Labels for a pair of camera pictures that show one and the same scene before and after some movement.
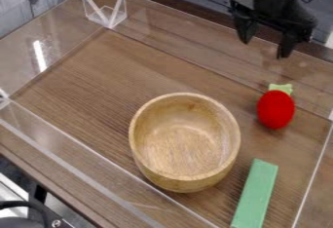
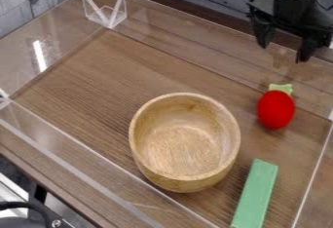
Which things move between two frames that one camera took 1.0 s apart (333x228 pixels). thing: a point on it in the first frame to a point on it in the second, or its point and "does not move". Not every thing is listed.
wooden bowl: x=185 y=140 does not move
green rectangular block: x=257 y=193 does not move
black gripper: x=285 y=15 to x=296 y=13
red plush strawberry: x=276 y=106 does not move
